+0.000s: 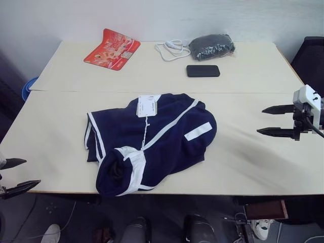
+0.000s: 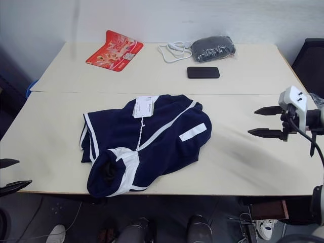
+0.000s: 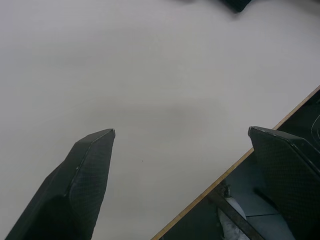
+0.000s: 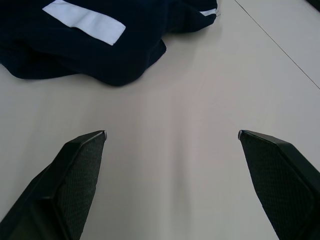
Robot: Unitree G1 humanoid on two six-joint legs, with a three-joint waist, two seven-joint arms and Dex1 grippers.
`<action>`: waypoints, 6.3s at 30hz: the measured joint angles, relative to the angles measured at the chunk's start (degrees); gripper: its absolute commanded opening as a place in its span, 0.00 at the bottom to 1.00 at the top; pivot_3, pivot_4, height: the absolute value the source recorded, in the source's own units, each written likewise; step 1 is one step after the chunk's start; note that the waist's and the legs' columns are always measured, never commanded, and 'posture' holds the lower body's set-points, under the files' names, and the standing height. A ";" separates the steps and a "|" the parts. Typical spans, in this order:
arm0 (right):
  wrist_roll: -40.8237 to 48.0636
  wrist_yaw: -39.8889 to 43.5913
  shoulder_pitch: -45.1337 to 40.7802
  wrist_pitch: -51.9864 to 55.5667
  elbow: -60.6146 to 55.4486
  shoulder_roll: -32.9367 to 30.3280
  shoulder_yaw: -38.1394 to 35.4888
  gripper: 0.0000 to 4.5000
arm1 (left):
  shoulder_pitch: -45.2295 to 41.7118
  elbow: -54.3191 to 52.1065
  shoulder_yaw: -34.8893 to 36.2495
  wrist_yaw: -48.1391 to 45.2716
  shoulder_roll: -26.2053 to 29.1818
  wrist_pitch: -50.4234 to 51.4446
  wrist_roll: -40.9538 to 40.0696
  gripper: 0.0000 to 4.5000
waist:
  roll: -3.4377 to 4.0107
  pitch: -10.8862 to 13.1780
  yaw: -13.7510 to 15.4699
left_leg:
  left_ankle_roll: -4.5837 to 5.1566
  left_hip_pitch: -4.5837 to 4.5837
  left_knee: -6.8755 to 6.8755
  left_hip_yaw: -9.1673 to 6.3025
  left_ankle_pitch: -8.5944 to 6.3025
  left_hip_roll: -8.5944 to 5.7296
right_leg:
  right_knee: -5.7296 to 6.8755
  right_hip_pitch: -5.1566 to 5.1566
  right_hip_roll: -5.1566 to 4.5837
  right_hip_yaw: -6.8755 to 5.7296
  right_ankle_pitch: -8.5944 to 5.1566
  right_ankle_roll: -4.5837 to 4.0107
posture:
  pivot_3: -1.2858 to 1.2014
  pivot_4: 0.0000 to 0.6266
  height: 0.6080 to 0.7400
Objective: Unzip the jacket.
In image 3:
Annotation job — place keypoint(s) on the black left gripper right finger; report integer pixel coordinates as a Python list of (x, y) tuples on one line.
[(287, 175)]

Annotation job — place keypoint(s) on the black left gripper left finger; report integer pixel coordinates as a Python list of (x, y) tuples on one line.
[(75, 190)]

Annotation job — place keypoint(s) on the black garment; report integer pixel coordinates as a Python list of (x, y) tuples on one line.
[(233, 5)]

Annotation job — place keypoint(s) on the dark metal table frame bar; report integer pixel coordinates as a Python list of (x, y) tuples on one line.
[(235, 217)]

